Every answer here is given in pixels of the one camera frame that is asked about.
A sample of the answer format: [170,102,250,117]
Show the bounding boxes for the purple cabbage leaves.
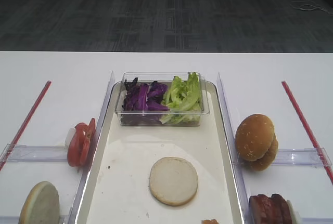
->
[123,77,169,111]

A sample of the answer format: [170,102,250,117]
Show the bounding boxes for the clear long rail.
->
[63,71,115,223]
[216,73,253,223]

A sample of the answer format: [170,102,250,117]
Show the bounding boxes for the clear right far crossbar rail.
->
[271,148,332,167]

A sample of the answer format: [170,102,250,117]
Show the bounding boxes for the small meat scrap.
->
[201,219,219,224]

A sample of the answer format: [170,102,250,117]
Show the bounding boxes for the green lettuce leaves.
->
[160,72,201,125]

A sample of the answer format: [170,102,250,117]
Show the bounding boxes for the clear left long rail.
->
[63,71,115,223]

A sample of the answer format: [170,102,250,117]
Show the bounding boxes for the sesame top bun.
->
[235,114,275,162]

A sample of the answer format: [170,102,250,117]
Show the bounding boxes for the right red plastic strip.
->
[281,81,332,182]

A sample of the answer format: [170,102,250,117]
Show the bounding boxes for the bun slice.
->
[149,157,199,206]

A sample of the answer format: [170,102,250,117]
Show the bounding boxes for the left red plastic strip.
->
[0,81,52,170]

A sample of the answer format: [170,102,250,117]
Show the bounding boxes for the clear plastic salad box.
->
[114,72,210,126]

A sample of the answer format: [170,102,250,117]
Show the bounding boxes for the clear right long rail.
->
[216,73,253,223]

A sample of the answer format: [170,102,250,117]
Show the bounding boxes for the red plastic strip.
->
[0,81,52,170]
[281,81,332,182]

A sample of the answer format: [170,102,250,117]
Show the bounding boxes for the brown meat patties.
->
[249,194,292,224]

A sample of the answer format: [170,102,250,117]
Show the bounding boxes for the clear right near crossbar rail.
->
[301,218,333,224]

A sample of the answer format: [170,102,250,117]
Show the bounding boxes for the left bun half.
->
[18,181,60,224]

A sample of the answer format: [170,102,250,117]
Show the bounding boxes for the red tomato slices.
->
[67,118,96,167]

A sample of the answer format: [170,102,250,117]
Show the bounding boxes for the white cable on floor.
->
[290,0,333,16]

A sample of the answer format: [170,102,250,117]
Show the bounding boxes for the white metal tray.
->
[76,82,243,223]

